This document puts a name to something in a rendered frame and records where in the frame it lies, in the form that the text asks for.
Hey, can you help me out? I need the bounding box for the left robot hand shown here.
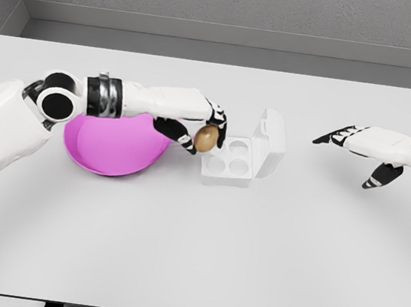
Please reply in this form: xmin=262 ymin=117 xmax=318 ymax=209
xmin=147 ymin=83 xmax=234 ymax=160

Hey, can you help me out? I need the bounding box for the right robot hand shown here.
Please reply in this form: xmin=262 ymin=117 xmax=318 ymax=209
xmin=307 ymin=118 xmax=411 ymax=194

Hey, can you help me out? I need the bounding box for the brown egg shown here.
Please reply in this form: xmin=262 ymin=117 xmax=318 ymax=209
xmin=193 ymin=122 xmax=221 ymax=155

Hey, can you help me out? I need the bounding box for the white egg box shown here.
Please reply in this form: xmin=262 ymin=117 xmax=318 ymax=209
xmin=197 ymin=100 xmax=292 ymax=196

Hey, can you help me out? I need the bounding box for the pink bowl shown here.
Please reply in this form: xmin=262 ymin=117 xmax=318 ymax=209
xmin=58 ymin=102 xmax=176 ymax=185

